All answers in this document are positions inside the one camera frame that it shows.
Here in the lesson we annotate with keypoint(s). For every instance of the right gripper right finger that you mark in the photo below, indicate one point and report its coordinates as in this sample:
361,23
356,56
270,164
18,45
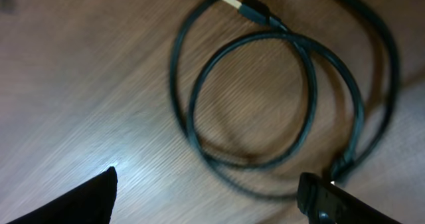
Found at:
322,202

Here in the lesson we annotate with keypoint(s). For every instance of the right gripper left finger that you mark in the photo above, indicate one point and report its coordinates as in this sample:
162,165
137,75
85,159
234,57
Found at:
90,203

